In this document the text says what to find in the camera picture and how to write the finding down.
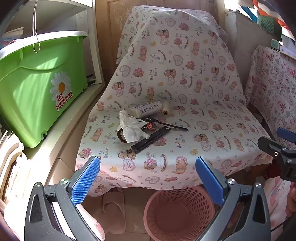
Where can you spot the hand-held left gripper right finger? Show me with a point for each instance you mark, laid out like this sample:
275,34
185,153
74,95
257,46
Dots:
210,182

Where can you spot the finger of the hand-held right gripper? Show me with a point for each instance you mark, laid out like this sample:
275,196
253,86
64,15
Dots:
286,134
270,144

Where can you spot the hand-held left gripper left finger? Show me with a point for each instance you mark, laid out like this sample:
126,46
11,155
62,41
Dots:
86,179

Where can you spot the pink plastic basket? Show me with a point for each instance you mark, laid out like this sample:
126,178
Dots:
161,208

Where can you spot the white tissue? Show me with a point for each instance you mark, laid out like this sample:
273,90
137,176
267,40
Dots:
131,129

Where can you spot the black plastic spoon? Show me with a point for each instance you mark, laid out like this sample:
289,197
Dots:
172,126

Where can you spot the cream thread spool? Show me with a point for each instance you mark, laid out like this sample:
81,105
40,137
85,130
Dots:
165,109

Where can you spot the tissue pack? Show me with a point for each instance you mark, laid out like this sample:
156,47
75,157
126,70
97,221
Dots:
144,110

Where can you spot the person's right hand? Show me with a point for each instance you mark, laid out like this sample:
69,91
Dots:
291,199

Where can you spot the pink slipper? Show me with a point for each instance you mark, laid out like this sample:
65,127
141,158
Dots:
113,199
92,223

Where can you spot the pink patchwork print cloth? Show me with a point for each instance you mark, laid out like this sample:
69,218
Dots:
272,88

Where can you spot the pink printed cloth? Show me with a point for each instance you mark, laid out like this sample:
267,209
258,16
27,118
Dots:
275,197

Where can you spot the black flat packet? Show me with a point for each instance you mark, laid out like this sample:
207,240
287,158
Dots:
151,141

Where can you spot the small white tube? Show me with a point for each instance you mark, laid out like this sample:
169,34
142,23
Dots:
145,135

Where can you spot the white cabinet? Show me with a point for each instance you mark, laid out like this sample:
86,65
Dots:
249,58

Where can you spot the small green box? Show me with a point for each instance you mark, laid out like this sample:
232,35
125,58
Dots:
275,44

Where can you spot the bear print cloth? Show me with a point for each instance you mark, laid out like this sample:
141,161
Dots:
185,92

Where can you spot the green plastic storage bin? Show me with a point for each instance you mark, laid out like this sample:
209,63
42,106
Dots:
34,97

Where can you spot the white shelf unit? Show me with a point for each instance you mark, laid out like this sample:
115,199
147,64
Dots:
69,14

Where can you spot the colourful patterned wall hanging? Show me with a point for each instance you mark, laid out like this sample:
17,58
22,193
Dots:
270,16

